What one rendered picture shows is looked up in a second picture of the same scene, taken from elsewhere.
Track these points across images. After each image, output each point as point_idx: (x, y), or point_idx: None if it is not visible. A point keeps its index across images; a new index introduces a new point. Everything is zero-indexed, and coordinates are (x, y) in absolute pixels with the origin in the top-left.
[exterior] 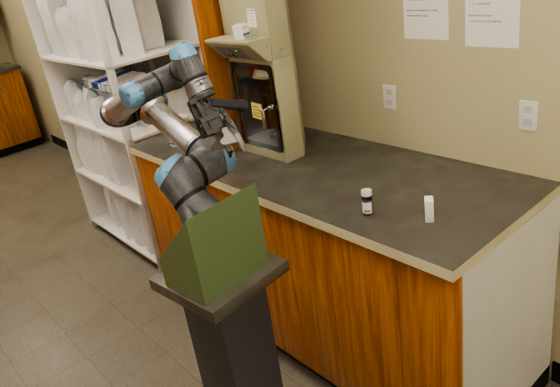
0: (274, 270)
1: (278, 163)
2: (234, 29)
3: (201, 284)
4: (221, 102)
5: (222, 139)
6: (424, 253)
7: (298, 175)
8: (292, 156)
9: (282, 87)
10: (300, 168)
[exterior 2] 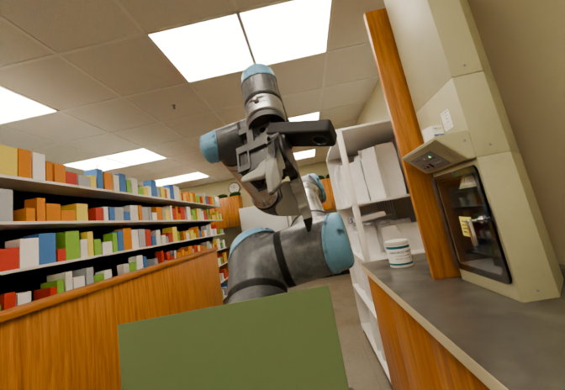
0: None
1: (506, 300)
2: (425, 133)
3: None
4: (282, 125)
5: (246, 174)
6: None
7: (541, 325)
8: (532, 293)
9: (497, 192)
10: (547, 313)
